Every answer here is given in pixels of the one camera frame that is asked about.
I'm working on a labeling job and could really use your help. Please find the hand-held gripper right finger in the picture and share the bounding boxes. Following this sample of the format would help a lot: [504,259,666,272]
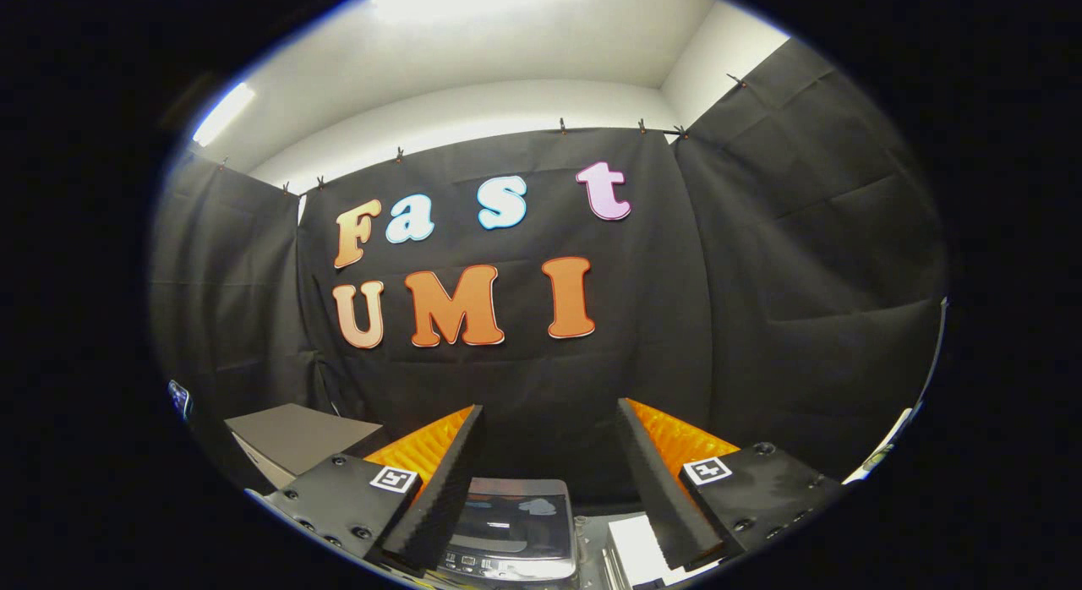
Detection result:
[615,397,848,574]

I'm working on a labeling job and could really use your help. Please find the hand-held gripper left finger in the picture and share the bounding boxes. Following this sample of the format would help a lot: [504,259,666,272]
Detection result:
[260,404,485,576]

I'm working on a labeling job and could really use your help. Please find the grey toy washing machine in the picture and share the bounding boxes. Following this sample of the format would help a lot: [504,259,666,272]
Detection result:
[433,478,582,590]

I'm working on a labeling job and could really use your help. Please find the white flat board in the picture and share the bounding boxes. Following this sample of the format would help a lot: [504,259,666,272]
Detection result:
[605,514,719,587]

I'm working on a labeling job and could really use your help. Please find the white shelf edge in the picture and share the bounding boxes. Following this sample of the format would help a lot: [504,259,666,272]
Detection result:
[844,407,915,486]

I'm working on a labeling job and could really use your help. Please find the black backdrop cloth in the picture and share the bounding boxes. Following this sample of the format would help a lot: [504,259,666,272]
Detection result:
[150,39,948,506]

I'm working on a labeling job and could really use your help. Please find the row of small black clips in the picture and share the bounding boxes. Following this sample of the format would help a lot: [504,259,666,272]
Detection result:
[216,72,746,195]

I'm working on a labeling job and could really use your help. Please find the ceiling strip light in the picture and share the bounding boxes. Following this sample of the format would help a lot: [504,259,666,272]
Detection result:
[192,82,257,148]

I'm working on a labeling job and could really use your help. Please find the black hanging cable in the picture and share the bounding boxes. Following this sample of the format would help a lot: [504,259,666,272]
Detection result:
[916,297,948,407]

